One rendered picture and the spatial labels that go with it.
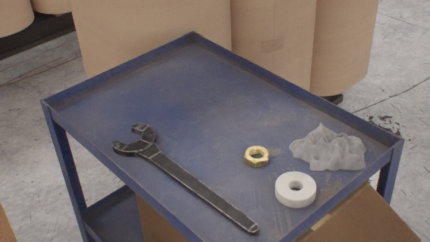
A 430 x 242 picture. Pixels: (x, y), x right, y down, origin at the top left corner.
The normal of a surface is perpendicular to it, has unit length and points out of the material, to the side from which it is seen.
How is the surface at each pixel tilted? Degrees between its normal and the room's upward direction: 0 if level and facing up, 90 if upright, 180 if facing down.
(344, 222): 26
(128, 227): 0
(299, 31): 90
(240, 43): 90
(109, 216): 0
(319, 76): 90
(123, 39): 90
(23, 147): 0
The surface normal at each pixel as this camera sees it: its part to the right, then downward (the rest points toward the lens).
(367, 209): 0.27, -0.53
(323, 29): -0.17, 0.60
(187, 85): -0.04, -0.79
